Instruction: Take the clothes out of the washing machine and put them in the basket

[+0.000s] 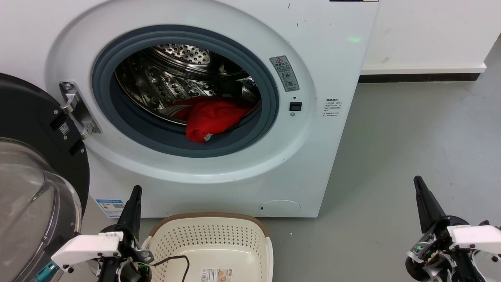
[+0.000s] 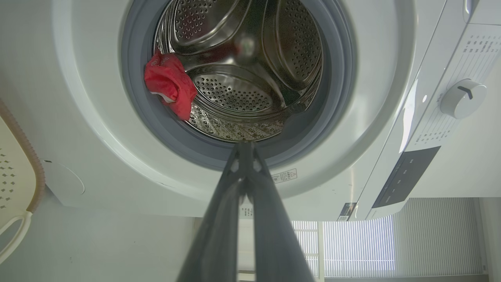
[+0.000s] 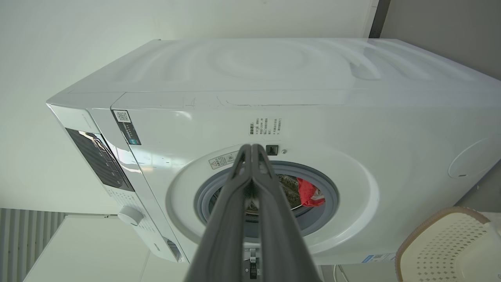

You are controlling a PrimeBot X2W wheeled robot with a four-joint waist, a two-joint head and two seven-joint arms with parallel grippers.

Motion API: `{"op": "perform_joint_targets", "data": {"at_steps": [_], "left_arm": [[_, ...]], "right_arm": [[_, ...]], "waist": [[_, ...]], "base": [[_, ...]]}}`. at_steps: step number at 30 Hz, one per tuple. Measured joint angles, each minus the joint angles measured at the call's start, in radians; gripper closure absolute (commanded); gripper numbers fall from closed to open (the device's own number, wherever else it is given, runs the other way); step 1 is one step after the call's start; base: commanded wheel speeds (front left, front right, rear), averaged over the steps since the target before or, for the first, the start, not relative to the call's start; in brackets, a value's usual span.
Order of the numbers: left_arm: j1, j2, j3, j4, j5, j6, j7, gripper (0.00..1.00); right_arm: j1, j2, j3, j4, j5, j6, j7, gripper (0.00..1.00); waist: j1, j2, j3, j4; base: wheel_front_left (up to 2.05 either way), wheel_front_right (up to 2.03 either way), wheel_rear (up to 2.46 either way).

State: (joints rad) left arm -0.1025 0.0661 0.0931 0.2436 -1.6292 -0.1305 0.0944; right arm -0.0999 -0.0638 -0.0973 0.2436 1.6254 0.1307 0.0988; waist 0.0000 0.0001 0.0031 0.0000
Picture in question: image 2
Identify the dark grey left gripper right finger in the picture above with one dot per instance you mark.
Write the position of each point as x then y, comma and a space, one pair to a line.
278, 243

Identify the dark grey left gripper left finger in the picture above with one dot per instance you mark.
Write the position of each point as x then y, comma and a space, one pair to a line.
219, 235

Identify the red cloth garment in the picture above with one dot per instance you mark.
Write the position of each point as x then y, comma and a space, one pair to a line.
168, 82

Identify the dark label sticker with QR code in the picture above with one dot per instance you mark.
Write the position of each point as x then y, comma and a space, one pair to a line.
346, 211

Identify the dark washing machine control panel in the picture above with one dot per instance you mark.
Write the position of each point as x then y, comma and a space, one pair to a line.
407, 176

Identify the stainless steel washing machine drum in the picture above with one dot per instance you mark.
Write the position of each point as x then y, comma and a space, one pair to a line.
250, 58

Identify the cream laundry basket brown rim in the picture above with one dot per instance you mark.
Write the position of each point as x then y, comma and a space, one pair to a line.
15, 168

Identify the warning triangle sticker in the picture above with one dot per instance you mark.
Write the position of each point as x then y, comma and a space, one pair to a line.
284, 176

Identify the white window blinds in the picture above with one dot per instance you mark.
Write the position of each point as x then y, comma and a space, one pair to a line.
411, 239

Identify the round filter cover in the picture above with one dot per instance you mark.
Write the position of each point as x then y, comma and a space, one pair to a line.
64, 178

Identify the grey rubber door gasket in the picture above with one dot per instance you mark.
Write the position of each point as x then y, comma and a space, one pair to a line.
336, 78

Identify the white front-load washing machine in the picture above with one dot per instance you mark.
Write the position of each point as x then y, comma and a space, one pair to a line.
101, 98

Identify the white program dial knob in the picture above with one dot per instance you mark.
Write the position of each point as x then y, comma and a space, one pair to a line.
462, 100

